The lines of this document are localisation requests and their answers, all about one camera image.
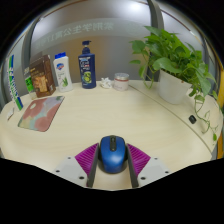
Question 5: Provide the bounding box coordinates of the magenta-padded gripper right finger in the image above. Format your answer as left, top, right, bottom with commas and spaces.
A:
125, 143, 172, 189

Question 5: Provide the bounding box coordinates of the white green shuttlecock tube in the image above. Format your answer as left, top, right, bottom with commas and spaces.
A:
6, 54, 24, 112

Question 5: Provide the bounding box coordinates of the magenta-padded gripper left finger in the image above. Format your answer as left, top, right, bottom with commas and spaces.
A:
52, 142, 102, 189

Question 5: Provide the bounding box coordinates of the green plant in white pot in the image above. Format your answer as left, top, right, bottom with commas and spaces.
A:
129, 25, 222, 143

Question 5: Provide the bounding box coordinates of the white bottle blue cap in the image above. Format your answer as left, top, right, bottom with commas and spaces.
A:
53, 51, 74, 93

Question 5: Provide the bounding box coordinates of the clear bottle green label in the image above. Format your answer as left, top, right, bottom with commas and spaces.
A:
23, 67, 37, 100

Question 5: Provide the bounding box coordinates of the brown cardboard box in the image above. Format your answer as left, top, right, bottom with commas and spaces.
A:
28, 54, 57, 99

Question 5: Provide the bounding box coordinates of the small black object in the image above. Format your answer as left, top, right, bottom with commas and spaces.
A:
188, 114, 198, 125

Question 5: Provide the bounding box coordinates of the small white crumpled object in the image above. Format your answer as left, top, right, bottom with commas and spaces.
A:
100, 77, 113, 90

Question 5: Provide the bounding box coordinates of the blue computer mouse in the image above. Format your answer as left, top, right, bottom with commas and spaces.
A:
98, 134, 129, 174

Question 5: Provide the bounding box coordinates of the blue pump bottle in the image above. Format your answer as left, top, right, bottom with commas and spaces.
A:
78, 40, 98, 90

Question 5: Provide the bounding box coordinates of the pastel floral mouse pad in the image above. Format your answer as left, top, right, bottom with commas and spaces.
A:
17, 95, 66, 133

